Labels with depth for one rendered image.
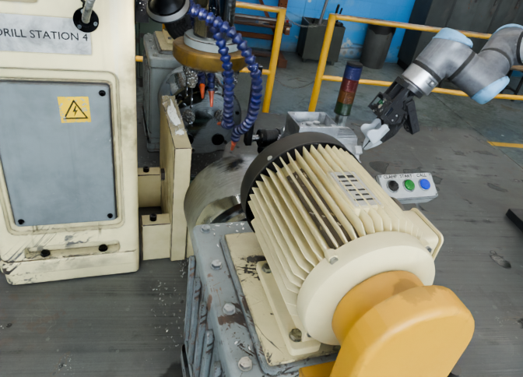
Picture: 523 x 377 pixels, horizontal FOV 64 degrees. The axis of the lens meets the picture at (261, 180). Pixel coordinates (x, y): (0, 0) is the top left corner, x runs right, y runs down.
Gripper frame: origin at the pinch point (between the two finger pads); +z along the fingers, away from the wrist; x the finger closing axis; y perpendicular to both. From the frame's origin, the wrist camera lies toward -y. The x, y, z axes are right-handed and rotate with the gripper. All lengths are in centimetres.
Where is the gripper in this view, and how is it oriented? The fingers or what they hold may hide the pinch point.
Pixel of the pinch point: (368, 146)
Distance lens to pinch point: 125.3
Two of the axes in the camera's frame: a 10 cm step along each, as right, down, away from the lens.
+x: 2.9, 5.5, -7.8
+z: -6.0, 7.4, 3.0
